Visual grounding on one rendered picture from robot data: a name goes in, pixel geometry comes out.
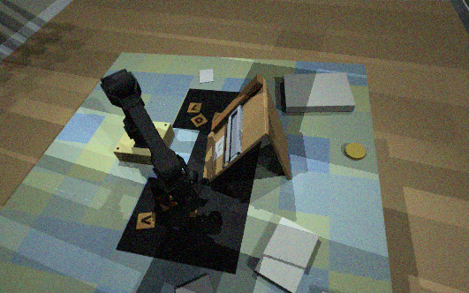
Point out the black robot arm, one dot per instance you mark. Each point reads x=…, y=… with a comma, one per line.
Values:
x=123, y=91

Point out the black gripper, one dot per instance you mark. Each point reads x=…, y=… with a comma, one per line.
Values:
x=178, y=218

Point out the yellow round disc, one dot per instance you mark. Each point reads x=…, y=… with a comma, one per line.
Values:
x=355, y=151

